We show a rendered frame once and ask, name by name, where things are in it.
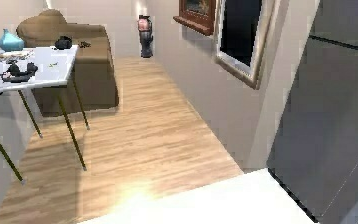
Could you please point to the small dark object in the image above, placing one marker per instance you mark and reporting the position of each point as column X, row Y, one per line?
column 84, row 44

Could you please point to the grey fridge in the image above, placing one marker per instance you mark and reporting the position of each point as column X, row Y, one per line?
column 323, row 126

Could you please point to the light blue vase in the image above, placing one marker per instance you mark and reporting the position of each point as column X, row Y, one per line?
column 10, row 41

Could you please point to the dark floor statue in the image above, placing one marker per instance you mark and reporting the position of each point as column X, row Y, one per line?
column 145, row 36

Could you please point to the white framed window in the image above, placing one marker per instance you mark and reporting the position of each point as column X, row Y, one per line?
column 243, row 40

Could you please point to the brown sofa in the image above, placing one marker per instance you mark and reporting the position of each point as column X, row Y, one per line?
column 93, row 66

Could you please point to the white table with brass legs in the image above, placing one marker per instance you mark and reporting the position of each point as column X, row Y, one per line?
column 58, row 71

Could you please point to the black sculpture on tray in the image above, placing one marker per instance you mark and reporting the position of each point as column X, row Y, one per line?
column 18, row 72

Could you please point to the black round object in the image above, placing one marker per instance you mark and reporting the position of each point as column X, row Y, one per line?
column 63, row 43

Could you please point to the brown framed picture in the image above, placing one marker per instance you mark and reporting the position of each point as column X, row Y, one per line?
column 197, row 15

